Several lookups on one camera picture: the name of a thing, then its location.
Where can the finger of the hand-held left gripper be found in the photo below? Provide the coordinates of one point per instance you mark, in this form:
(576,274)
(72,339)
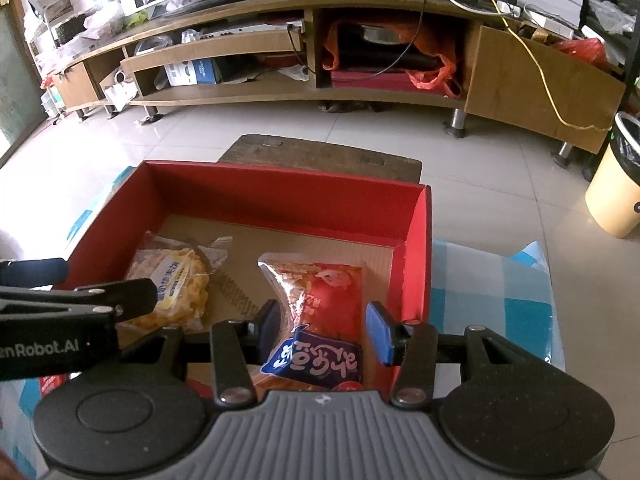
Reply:
(125,297)
(30,271)

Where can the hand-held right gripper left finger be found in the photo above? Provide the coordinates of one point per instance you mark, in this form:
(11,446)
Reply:
(270,324)

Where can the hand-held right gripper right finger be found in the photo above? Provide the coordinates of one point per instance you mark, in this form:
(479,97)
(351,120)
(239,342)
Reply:
(379,332)

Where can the yellow snack packet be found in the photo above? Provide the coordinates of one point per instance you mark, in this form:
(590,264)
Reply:
(175,280)

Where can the red snack packet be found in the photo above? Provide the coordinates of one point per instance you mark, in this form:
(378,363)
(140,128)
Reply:
(325,290)

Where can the red cardboard box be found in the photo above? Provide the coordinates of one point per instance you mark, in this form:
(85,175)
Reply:
(280,195)

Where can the blue checked tablecloth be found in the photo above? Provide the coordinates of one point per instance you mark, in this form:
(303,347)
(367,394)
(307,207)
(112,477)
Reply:
(485,300)

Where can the brown wooden stool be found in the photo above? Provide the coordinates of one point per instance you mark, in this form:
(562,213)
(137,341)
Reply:
(320,156)

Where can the white plastic bag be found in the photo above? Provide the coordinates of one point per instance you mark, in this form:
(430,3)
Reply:
(119,92)

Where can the blue and white box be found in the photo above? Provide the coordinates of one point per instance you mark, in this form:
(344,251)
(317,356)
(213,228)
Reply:
(195,71)

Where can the white shelf rack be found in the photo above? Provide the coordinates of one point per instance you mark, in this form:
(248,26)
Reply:
(55,35)

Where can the flat red box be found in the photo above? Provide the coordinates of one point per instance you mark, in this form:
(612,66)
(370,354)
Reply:
(375,81)

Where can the orange plastic bag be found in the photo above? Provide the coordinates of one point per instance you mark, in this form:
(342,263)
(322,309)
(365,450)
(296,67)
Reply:
(430,75)

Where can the cream trash bin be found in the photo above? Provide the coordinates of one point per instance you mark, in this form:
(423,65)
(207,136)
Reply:
(612,195)

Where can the silver media player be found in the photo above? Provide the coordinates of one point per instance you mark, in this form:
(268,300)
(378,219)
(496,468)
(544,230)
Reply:
(250,31)

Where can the wooden television stand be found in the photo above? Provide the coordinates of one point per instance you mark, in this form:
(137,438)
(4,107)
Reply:
(525,75)

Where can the red plastic bag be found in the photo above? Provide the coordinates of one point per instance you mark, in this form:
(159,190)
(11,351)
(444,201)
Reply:
(582,51)

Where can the white router box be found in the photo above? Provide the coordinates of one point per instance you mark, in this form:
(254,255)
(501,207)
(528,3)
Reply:
(547,16)

